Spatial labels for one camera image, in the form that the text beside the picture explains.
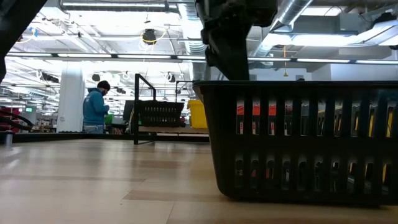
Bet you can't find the overhead LED light bar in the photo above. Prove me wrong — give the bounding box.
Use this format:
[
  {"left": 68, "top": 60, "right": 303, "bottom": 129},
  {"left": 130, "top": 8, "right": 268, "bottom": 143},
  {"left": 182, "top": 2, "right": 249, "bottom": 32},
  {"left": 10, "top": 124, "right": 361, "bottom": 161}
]
[{"left": 6, "top": 52, "right": 398, "bottom": 65}]

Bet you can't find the white building pillar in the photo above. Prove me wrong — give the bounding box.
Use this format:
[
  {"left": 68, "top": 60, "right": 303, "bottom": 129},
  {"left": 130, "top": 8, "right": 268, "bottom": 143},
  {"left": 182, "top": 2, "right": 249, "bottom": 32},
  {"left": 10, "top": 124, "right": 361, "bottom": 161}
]
[{"left": 57, "top": 61, "right": 86, "bottom": 133}]

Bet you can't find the black hanging cord reel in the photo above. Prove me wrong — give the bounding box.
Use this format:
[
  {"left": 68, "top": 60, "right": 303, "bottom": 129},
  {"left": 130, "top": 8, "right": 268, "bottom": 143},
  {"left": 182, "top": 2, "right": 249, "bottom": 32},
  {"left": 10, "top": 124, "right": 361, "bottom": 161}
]
[{"left": 142, "top": 28, "right": 157, "bottom": 45}]

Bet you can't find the red background object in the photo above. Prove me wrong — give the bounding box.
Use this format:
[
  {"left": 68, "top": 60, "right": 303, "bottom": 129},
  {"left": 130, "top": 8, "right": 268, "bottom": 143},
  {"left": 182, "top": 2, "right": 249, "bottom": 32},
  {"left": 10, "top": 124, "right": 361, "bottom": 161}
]
[{"left": 0, "top": 106, "right": 21, "bottom": 133}]

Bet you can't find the black-framed wooden shelf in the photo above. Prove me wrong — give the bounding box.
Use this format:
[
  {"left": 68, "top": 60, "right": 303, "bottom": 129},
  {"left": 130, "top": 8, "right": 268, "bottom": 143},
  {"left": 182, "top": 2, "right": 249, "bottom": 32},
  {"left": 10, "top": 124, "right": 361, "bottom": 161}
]
[{"left": 134, "top": 73, "right": 210, "bottom": 146}]

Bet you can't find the black curved cable bundle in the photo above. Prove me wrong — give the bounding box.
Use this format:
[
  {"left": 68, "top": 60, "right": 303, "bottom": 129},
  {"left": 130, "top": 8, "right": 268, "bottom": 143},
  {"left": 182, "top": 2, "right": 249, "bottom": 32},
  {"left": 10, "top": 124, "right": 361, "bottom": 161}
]
[{"left": 0, "top": 111, "right": 30, "bottom": 131}]

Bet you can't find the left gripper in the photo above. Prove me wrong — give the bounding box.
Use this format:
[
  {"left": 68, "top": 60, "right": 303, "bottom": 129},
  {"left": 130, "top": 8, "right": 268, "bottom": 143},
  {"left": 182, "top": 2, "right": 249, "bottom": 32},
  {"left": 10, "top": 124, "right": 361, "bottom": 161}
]
[{"left": 201, "top": 26, "right": 249, "bottom": 81}]

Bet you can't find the black metal table frame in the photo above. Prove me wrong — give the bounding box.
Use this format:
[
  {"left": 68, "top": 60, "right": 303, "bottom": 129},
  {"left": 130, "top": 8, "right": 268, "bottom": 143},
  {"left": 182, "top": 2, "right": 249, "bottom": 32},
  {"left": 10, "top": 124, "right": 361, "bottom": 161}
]
[{"left": 0, "top": 132, "right": 210, "bottom": 144}]

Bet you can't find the dark computer monitor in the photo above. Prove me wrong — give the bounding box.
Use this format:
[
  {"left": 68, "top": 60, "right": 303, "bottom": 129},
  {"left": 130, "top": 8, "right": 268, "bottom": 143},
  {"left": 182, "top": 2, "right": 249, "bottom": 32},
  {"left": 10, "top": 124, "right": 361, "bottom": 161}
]
[{"left": 123, "top": 100, "right": 137, "bottom": 122}]

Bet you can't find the yellow hanging cord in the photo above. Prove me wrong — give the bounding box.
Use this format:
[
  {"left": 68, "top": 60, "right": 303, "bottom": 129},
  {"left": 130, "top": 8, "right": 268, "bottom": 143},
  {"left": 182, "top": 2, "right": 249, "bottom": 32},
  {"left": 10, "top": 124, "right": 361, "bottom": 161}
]
[{"left": 282, "top": 45, "right": 289, "bottom": 78}]

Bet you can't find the person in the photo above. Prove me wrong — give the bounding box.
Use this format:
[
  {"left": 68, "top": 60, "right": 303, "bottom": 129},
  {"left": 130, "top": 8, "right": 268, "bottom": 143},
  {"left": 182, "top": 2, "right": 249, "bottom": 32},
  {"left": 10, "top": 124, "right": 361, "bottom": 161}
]
[{"left": 82, "top": 80, "right": 111, "bottom": 134}]

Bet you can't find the smooth silver ventilation duct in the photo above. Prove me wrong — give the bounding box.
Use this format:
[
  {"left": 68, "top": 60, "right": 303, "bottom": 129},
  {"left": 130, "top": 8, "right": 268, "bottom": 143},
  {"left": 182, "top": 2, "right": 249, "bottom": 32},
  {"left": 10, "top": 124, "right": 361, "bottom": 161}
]
[{"left": 251, "top": 0, "right": 313, "bottom": 60}]

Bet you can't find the black slotted plastic basket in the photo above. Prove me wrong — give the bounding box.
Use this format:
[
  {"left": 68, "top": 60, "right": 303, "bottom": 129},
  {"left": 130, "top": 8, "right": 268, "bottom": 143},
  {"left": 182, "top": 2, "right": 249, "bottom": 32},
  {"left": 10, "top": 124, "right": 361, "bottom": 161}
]
[
  {"left": 137, "top": 100, "right": 185, "bottom": 128},
  {"left": 192, "top": 80, "right": 398, "bottom": 206}
]

